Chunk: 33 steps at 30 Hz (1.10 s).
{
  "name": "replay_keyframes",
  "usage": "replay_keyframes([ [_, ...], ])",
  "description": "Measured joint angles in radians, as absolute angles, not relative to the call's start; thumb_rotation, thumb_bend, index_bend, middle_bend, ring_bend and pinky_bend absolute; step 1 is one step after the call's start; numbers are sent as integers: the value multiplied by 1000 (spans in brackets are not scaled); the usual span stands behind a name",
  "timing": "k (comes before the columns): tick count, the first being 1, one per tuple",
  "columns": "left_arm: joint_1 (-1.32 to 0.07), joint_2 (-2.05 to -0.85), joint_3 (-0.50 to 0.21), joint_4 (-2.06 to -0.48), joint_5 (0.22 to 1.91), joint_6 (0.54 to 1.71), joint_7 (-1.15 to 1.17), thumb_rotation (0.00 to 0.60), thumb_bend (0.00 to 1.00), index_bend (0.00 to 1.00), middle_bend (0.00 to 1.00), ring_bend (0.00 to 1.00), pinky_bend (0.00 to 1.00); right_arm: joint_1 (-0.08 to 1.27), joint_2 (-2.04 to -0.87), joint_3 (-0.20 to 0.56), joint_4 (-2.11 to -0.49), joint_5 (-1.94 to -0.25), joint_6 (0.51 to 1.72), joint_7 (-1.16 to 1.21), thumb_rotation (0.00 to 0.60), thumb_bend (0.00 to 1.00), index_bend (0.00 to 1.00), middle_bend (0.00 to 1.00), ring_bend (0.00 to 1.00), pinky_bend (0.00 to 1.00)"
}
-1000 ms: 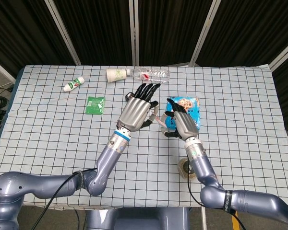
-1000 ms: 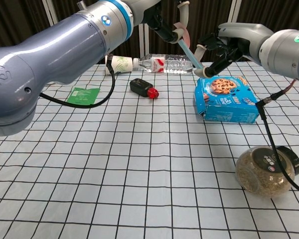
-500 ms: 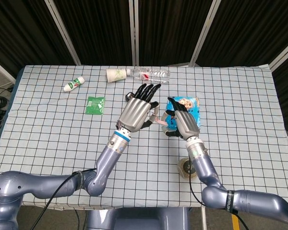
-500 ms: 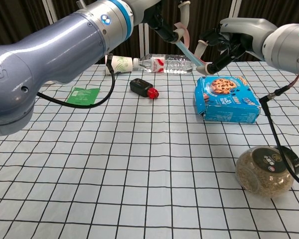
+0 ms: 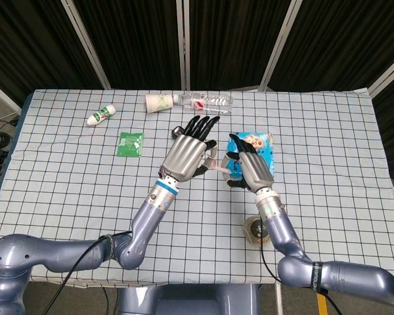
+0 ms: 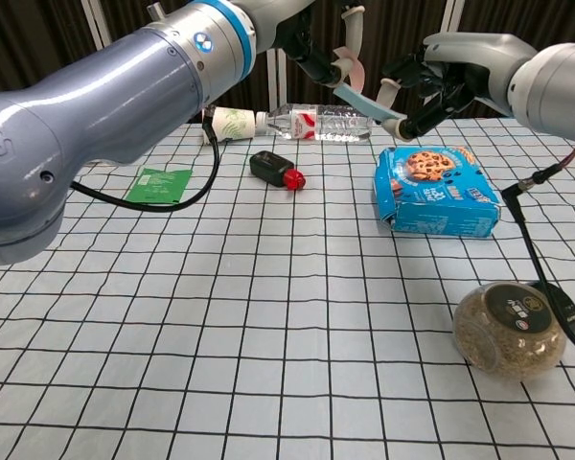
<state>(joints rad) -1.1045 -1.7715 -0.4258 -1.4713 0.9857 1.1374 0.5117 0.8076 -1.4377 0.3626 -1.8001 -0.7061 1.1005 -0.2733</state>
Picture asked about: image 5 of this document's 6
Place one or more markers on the pink paper strip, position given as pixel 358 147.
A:
pixel 221 168

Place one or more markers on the small white green-label bottle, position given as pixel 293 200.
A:
pixel 100 115

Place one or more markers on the white paper cup green print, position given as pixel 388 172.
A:
pixel 157 103

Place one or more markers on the green foil sachet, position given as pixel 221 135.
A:
pixel 130 144

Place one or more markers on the blue-grey robot torso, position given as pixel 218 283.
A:
pixel 187 300

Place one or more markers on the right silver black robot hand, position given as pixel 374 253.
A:
pixel 256 170

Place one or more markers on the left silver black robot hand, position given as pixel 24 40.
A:
pixel 184 157

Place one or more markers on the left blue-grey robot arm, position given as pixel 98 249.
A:
pixel 151 216

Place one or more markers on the grey grid tablecloth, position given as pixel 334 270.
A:
pixel 85 183

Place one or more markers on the clear plastic water bottle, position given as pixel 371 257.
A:
pixel 213 102

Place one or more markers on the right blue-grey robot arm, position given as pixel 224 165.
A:
pixel 282 229

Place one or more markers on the blue cookie box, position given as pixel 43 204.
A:
pixel 262 144

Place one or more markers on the clear jar black lid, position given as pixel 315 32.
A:
pixel 253 229

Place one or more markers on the grey partition frame post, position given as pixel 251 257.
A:
pixel 85 42
pixel 183 42
pixel 280 42
pixel 390 73
pixel 3 95

